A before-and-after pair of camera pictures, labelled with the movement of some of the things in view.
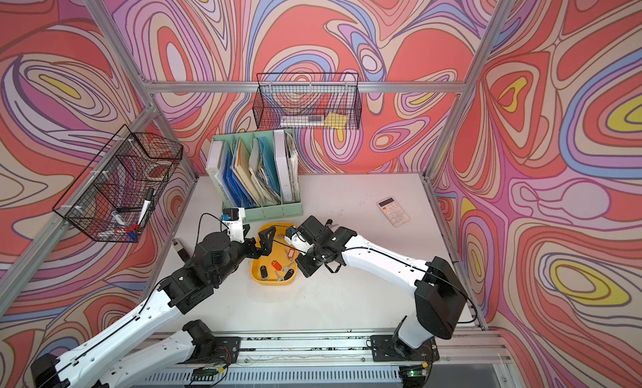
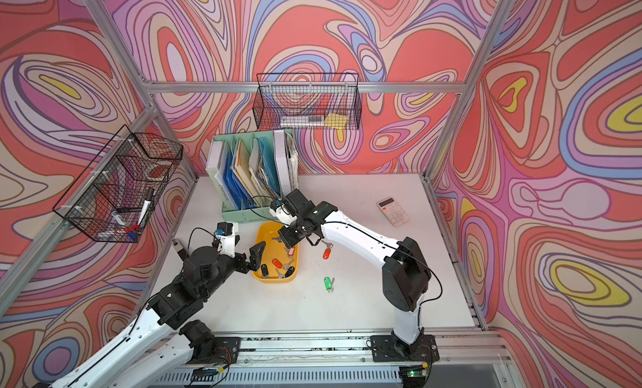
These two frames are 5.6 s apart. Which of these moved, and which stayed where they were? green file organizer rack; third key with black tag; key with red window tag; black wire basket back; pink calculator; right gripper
Moved: key with red window tag; right gripper
Stayed: black wire basket back; pink calculator; third key with black tag; green file organizer rack
